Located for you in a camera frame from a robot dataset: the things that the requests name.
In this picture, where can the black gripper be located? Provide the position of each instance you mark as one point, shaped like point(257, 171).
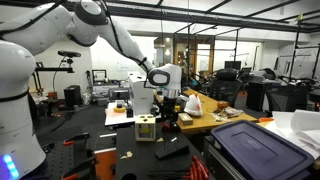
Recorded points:
point(170, 106)

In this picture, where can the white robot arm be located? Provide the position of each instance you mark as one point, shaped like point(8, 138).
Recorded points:
point(20, 66)

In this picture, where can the white dome shaped object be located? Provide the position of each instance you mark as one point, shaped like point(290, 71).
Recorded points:
point(193, 105)

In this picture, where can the brown round object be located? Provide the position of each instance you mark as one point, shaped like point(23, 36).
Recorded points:
point(222, 105)

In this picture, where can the small rectangular box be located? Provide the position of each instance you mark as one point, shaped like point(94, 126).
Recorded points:
point(185, 119)

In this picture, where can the beige cardboard scrap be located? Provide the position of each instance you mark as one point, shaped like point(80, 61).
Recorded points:
point(160, 140)

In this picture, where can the wooden shape sorter box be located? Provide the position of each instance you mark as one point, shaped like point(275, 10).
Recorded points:
point(145, 128)

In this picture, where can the black wedge hex key stand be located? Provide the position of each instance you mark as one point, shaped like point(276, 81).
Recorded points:
point(171, 148)

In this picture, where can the wooden desk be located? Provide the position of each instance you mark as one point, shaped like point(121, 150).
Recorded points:
point(206, 120)

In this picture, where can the black joystick device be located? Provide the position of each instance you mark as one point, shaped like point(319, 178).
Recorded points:
point(130, 112)

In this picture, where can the yellow tape roll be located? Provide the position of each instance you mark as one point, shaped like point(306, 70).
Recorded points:
point(119, 109)

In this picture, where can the white flat board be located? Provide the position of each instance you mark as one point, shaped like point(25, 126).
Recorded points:
point(115, 118)

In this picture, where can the grey equipment unit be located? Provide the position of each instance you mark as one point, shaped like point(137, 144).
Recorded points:
point(118, 94)

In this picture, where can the grey metal rack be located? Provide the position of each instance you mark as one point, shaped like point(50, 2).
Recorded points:
point(216, 156)

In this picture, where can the clear plastic bag clutter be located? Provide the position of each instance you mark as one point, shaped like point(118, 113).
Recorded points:
point(230, 114)

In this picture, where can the black office chair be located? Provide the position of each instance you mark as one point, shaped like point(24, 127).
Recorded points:
point(225, 86)
point(286, 98)

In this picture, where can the black 3D printer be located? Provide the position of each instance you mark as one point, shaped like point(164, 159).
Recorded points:
point(99, 76)

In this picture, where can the black monitor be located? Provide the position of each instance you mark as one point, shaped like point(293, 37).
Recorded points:
point(232, 65)

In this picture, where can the black cabinet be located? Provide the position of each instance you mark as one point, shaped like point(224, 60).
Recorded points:
point(258, 95)

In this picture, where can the dark blue bin lid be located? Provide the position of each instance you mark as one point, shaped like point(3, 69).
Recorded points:
point(260, 150)

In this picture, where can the black speaker box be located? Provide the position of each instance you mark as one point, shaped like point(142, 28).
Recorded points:
point(72, 96)

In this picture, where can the black optical breadboard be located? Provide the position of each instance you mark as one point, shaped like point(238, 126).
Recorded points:
point(56, 160)

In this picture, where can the white paper sheets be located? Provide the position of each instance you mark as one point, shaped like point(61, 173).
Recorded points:
point(296, 130)

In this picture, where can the black metal cage frame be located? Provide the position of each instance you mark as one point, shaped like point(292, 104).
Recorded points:
point(213, 20)

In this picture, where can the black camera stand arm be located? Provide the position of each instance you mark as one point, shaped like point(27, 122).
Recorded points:
point(53, 69)

